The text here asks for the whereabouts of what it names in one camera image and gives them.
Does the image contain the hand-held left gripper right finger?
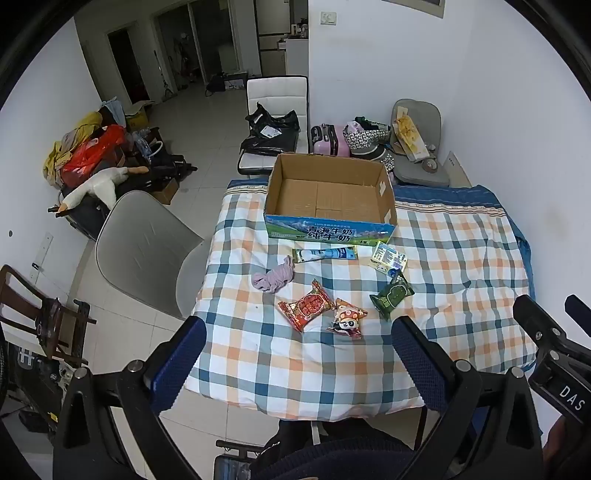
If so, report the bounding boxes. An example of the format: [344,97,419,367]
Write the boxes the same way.
[392,315,544,480]

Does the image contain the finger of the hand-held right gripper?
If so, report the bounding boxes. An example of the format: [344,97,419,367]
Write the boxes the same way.
[565,294,591,339]
[513,294,570,354]

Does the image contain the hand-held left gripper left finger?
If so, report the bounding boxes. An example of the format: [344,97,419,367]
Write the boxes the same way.
[53,316,208,480]

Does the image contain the green snack packet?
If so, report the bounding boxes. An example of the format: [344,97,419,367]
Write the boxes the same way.
[369,271,415,320]

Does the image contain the cartoon print snack packet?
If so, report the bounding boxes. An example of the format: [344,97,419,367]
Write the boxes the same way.
[327,298,369,340]

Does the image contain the white blue tissue packet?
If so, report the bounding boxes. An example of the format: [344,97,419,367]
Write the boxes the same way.
[370,240,408,277]

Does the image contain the red snack packet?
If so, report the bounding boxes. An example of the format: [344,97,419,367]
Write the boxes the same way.
[277,279,335,334]

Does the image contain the purple cloth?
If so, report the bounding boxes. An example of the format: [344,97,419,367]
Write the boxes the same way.
[252,256,296,294]

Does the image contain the blue white tube packet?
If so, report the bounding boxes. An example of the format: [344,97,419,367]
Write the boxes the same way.
[292,246,359,264]

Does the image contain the plaid blanket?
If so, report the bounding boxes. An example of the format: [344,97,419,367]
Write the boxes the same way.
[185,179,539,422]

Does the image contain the person's dark clothed legs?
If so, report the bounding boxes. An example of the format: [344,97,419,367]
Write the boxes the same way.
[249,415,419,480]

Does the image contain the grey plastic chair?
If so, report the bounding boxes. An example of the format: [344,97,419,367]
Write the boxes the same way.
[95,190,209,320]

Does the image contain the dark wooden chair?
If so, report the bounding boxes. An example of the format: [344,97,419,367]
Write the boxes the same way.
[0,264,98,368]

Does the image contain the small brown cardboard box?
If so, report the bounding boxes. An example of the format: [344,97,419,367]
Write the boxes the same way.
[152,178,181,206]

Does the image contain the black luggage pile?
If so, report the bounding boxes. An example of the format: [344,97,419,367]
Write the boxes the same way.
[58,152,199,241]

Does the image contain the white goose plush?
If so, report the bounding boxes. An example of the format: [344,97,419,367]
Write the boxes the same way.
[55,166,151,214]

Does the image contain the pack of plastic bottles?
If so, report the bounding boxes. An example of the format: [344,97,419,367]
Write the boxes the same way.
[133,128,154,158]

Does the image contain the red plastic bag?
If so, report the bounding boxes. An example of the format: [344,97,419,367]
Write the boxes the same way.
[60,124,127,188]

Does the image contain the patterned tote bag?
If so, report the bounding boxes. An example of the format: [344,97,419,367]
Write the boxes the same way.
[344,117,396,172]

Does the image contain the grey office chair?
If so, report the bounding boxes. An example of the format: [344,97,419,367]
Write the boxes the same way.
[390,98,451,188]

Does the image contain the pink suitcase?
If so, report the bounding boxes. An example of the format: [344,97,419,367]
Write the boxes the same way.
[310,123,352,158]

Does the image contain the yellow cardboard box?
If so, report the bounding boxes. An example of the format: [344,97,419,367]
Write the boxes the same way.
[124,102,156,136]

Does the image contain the black plastic bag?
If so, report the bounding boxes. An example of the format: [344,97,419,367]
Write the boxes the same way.
[240,102,301,156]

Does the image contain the yellow cloth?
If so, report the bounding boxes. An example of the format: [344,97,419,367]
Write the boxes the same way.
[43,112,103,182]

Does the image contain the light blue cloth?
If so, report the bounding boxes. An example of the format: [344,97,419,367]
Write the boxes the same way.
[102,98,125,126]

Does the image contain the black floor bag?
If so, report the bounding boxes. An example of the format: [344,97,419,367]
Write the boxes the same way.
[205,71,228,96]

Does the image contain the white padded chair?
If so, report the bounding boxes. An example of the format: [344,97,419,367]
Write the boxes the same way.
[238,76,309,179]

